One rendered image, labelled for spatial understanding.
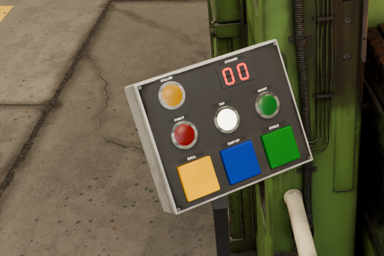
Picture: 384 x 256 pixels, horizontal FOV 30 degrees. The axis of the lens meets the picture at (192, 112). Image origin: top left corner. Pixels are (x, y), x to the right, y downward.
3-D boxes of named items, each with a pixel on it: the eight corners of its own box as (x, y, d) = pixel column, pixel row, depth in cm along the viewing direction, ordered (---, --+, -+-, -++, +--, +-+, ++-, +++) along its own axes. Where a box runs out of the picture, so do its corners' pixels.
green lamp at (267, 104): (279, 116, 153) (279, 99, 151) (258, 118, 154) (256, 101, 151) (277, 108, 156) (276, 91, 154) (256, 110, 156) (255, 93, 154)
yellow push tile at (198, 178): (220, 190, 148) (210, 155, 148) (189, 202, 146) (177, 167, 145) (217, 189, 150) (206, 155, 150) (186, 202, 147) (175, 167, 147)
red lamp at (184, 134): (196, 146, 147) (195, 129, 144) (174, 148, 147) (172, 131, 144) (196, 138, 149) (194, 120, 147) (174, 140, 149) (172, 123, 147)
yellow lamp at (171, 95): (184, 107, 146) (182, 88, 144) (161, 109, 146) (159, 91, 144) (183, 99, 149) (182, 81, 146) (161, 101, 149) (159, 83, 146)
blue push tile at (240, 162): (262, 173, 152) (251, 140, 151) (232, 185, 149) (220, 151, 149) (258, 172, 153) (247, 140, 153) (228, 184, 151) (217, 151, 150)
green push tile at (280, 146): (301, 157, 155) (291, 125, 155) (272, 169, 153) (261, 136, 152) (297, 157, 157) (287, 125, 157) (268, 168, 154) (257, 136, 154)
